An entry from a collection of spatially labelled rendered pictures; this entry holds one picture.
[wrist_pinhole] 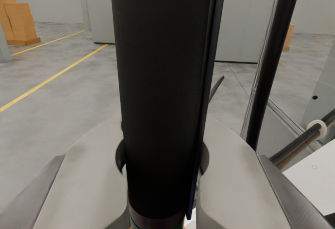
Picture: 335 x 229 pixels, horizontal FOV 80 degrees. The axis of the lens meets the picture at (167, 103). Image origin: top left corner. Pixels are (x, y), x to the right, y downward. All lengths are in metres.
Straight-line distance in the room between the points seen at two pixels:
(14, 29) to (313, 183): 8.31
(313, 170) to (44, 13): 14.48
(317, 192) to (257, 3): 5.44
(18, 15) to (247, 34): 6.78
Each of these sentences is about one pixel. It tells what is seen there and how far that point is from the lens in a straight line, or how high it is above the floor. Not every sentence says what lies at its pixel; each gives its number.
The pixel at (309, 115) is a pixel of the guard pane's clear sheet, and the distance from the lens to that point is 1.17.
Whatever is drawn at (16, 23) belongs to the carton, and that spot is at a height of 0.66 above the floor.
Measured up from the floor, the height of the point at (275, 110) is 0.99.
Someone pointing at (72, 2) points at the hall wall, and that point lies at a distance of 13.67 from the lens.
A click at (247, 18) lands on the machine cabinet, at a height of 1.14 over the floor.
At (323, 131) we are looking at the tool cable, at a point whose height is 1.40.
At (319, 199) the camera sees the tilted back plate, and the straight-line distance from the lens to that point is 0.53.
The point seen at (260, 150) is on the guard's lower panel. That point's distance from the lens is 1.55.
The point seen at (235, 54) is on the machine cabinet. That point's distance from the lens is 5.87.
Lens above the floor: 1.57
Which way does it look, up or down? 28 degrees down
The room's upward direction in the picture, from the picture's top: 2 degrees clockwise
